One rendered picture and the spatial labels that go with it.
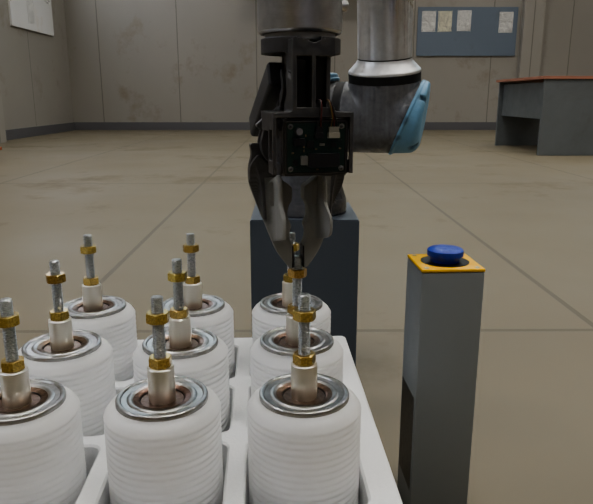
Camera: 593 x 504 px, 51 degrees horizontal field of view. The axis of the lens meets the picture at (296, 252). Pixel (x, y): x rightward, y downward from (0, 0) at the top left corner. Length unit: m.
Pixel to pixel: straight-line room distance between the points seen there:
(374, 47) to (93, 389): 0.64
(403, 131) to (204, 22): 9.15
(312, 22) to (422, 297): 0.31
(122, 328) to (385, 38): 0.57
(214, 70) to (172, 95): 0.76
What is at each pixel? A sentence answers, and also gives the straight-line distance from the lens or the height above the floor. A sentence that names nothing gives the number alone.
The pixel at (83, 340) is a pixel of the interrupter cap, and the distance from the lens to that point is 0.68.
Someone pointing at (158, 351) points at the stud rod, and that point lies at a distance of 0.52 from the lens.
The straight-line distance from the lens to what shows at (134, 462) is 0.52.
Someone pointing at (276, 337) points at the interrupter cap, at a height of 0.25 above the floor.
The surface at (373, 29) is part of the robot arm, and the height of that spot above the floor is 0.59.
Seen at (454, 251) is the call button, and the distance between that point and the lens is 0.70.
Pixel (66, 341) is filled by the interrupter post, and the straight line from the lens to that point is 0.66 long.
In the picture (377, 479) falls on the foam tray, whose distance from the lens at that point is 0.56.
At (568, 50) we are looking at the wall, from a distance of 10.84.
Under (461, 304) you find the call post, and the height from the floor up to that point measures 0.27.
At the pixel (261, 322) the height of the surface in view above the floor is 0.24.
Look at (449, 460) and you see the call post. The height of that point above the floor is 0.08.
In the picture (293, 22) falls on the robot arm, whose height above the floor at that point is 0.55.
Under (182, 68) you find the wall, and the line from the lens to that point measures 10.09.
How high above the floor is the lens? 0.49
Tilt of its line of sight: 14 degrees down
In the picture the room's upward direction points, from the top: straight up
